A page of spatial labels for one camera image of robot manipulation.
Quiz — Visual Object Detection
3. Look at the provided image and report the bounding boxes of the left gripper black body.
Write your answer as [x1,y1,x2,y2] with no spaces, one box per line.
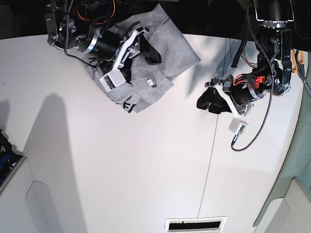
[205,74,266,114]

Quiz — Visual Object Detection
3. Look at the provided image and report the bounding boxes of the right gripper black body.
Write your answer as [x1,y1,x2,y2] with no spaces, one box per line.
[85,26,149,68]

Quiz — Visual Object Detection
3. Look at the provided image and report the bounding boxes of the grey t-shirt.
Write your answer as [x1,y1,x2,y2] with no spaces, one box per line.
[85,3,202,114]

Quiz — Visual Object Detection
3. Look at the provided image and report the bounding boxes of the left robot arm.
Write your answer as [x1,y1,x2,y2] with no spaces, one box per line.
[196,0,294,115]

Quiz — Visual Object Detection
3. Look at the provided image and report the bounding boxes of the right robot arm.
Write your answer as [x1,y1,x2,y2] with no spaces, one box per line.
[45,0,162,92]

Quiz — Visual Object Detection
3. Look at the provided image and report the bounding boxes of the grey white side bin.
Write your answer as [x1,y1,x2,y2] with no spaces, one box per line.
[254,177,311,233]

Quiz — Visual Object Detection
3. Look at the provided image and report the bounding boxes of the blue black clutter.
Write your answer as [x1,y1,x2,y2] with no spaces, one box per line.
[0,130,21,184]

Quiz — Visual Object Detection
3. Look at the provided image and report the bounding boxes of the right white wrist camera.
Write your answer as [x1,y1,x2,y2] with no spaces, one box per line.
[99,68,126,92]

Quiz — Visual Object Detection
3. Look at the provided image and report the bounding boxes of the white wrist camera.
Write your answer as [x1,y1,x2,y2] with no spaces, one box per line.
[99,68,126,92]
[228,117,249,137]

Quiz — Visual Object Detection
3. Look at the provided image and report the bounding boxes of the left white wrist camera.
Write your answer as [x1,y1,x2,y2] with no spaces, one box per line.
[228,117,249,137]

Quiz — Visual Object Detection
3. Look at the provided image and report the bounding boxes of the braided camera cable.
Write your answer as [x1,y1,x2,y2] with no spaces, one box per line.
[230,0,276,153]

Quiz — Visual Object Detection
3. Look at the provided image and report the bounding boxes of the orange handled scissors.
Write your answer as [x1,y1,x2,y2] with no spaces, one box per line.
[291,49,311,97]

